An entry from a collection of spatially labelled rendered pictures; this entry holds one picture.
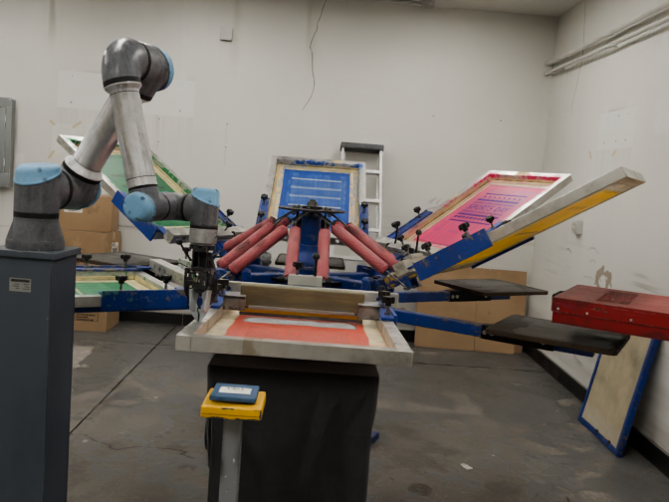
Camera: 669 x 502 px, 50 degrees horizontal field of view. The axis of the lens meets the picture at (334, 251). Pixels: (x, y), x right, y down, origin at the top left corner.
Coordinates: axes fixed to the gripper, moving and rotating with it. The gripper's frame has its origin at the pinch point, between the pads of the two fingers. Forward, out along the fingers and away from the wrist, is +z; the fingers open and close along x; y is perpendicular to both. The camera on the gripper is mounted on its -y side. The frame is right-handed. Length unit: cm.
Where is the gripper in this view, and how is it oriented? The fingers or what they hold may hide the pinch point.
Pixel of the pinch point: (199, 316)
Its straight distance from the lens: 201.2
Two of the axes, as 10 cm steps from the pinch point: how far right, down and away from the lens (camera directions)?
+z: -0.8, 10.0, 0.5
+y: 0.2, 0.6, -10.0
